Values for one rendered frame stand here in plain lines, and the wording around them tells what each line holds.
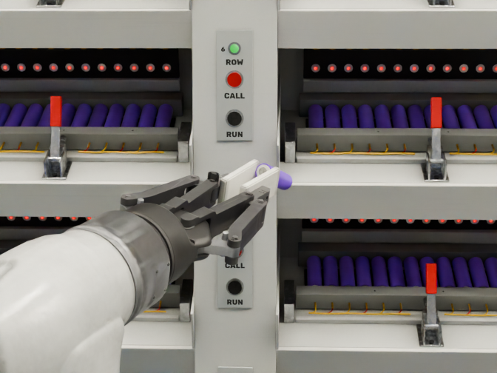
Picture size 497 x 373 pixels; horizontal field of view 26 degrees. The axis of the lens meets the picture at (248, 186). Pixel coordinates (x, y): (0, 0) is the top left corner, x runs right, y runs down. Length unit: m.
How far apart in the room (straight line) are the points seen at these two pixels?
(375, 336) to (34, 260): 0.58
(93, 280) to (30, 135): 0.51
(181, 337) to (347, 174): 0.27
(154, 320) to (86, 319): 0.51
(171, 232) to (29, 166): 0.39
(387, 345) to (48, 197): 0.43
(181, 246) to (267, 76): 0.33
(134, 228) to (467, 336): 0.54
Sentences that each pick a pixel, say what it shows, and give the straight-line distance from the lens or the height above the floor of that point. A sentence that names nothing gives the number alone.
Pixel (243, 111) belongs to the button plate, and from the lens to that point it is 1.20.
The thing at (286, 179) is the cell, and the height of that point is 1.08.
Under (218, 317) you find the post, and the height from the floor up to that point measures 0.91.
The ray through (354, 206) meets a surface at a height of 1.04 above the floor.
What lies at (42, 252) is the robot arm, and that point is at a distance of 0.81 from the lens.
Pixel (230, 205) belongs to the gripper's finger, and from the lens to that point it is 1.01.
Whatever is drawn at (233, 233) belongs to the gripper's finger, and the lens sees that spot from 0.96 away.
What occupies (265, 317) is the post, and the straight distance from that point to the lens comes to 1.25.
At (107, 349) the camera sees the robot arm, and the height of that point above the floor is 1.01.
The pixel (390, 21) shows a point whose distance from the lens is 1.20.
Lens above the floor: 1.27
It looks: 10 degrees down
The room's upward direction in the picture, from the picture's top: straight up
